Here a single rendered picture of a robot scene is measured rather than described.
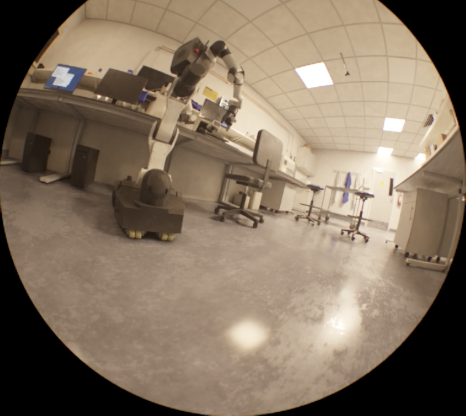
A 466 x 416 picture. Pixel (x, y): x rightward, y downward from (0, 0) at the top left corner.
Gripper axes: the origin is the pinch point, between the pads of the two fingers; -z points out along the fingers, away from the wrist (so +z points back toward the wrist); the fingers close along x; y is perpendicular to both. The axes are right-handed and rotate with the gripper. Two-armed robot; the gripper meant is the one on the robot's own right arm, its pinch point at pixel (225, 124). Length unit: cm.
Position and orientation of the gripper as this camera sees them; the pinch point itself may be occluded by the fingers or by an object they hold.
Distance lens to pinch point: 114.8
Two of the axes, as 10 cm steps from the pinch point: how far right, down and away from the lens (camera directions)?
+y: -8.8, -2.7, 4.0
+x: 3.2, 2.8, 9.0
